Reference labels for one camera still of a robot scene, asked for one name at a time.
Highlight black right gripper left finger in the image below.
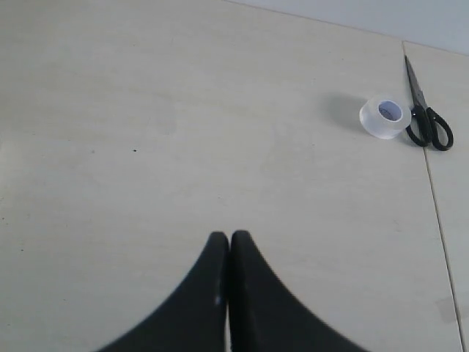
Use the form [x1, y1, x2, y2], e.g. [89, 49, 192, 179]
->
[101, 232, 229, 351]

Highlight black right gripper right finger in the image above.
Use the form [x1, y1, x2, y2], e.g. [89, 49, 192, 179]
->
[229, 230, 363, 351]

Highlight clear tape roll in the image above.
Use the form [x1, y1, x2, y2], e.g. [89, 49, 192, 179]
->
[359, 95, 411, 140]

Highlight black handled scissors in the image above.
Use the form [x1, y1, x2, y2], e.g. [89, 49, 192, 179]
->
[405, 55, 454, 152]

